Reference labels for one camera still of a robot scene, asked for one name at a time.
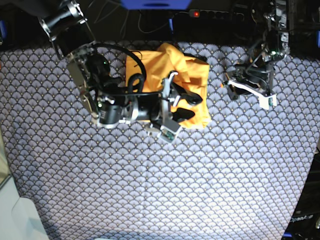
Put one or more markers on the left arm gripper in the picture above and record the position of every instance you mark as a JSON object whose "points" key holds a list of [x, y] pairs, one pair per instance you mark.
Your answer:
{"points": [[255, 76]]}

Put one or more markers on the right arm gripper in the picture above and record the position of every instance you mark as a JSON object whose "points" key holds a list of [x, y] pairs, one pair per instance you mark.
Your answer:
{"points": [[153, 107]]}

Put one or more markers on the yellow T-shirt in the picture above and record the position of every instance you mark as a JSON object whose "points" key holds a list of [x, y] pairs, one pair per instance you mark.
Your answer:
{"points": [[192, 75]]}

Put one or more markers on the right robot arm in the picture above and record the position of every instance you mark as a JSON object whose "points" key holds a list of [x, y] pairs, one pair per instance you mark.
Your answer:
{"points": [[73, 41]]}

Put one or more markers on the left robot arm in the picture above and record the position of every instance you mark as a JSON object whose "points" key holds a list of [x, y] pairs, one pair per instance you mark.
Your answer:
{"points": [[270, 18]]}

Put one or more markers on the blue fan-pattern tablecloth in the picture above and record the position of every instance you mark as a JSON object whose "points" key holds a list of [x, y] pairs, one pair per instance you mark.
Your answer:
{"points": [[240, 178]]}

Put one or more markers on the blue white box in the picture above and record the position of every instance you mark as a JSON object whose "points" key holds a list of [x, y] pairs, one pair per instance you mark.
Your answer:
{"points": [[155, 4]]}

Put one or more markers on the black OpenArm case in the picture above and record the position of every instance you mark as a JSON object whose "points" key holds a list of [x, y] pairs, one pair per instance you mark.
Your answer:
{"points": [[305, 221]]}

